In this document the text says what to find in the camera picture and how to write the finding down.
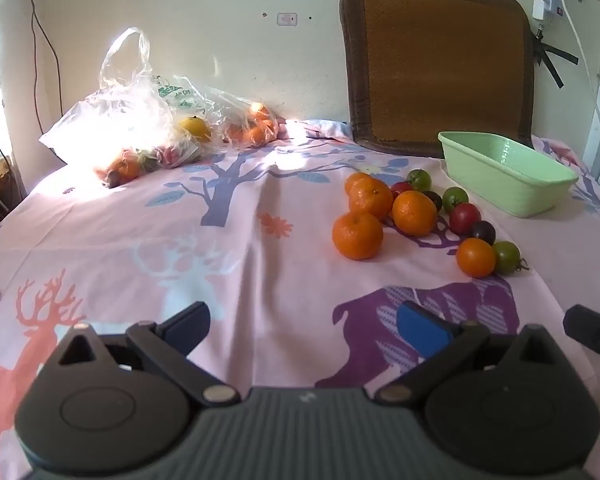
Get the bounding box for green tomato with stem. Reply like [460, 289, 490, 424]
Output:
[492, 241, 529, 276]

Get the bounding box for light green plastic basin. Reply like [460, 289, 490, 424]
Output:
[437, 131, 579, 219]

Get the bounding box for large clear plastic bag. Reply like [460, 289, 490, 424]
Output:
[39, 26, 216, 188]

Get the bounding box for bagged red tomatoes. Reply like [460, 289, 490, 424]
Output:
[152, 145, 186, 167]

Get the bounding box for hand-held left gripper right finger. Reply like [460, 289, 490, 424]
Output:
[375, 301, 562, 407]

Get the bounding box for brown woven seat cushion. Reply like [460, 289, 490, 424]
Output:
[339, 0, 536, 158]

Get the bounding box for orange tomato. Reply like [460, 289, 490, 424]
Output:
[455, 237, 497, 279]

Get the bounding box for tangerine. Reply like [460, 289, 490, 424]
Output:
[392, 190, 438, 237]
[349, 177, 395, 222]
[332, 210, 384, 261]
[344, 172, 376, 196]

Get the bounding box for thin black wall cable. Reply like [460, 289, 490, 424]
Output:
[23, 0, 64, 117]

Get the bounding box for yellow citrus fruit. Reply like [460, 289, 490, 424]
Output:
[178, 116, 213, 143]

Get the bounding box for black strap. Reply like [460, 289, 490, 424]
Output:
[531, 27, 579, 89]

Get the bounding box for white power cable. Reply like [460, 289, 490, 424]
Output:
[554, 0, 600, 157]

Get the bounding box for pile of bagged tangerines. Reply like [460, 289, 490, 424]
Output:
[224, 102, 281, 149]

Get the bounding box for small clear plastic bag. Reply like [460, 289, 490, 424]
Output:
[180, 75, 287, 151]

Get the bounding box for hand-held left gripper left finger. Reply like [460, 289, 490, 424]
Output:
[45, 301, 242, 408]

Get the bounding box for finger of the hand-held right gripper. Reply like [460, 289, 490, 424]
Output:
[563, 304, 600, 363]

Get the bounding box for pink printed tablecloth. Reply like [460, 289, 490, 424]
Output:
[0, 119, 600, 480]

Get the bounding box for bagged orange persimmon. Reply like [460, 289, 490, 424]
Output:
[94, 149, 143, 188]

